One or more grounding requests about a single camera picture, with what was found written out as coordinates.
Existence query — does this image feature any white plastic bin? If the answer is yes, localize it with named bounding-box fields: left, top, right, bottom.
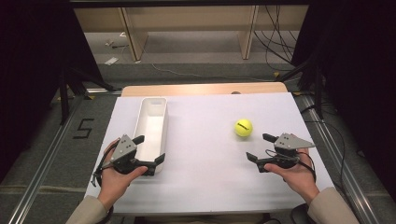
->
left=133, top=96, right=169, bottom=175

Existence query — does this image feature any black curtain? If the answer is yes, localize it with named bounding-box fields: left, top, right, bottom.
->
left=0, top=0, right=106, bottom=183
left=290, top=0, right=396, bottom=194

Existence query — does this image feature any white floor cable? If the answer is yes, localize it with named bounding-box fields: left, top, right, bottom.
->
left=150, top=63, right=276, bottom=83

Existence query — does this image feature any wooden shelf unit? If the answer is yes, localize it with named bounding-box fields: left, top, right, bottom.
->
left=74, top=4, right=310, bottom=62

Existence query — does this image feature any aluminium floor rail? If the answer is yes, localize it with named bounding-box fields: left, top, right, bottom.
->
left=7, top=95, right=86, bottom=224
left=298, top=93, right=380, bottom=224

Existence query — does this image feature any black metal stand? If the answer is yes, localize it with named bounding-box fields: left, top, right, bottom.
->
left=58, top=65, right=117, bottom=126
left=276, top=58, right=325, bottom=120

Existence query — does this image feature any yellow tennis ball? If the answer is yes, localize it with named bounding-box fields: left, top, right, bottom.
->
left=233, top=118, right=254, bottom=138

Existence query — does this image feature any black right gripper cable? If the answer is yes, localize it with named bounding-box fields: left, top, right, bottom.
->
left=298, top=151, right=318, bottom=183

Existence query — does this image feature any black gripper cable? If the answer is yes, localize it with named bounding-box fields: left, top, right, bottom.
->
left=298, top=151, right=318, bottom=183
left=91, top=141, right=121, bottom=188

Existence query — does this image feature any person's right hand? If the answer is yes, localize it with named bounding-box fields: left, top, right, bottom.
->
left=264, top=148, right=320, bottom=205

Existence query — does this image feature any wooden table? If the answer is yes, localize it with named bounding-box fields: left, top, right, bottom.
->
left=120, top=81, right=289, bottom=98

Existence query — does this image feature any black floor cable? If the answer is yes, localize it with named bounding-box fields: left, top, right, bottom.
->
left=303, top=103, right=347, bottom=189

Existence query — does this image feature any black chair part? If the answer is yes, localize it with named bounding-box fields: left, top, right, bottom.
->
left=290, top=203, right=316, bottom=224

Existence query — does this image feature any person's left hand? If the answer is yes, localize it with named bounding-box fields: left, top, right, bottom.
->
left=97, top=139, right=149, bottom=213

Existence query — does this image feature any short aluminium rail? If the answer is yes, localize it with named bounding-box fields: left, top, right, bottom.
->
left=85, top=87, right=123, bottom=95

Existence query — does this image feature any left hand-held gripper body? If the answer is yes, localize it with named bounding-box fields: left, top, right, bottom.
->
left=109, top=133, right=143, bottom=175

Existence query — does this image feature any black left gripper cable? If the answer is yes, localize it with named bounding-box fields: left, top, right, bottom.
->
left=91, top=141, right=121, bottom=188

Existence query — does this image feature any bundle of black hanging cables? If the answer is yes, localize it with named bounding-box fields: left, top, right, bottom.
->
left=253, top=4, right=297, bottom=73

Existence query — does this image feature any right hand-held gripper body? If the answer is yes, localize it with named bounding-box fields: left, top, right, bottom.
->
left=264, top=133, right=316, bottom=169

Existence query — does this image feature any white board table cover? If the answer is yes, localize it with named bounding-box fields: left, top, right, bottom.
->
left=84, top=91, right=336, bottom=217

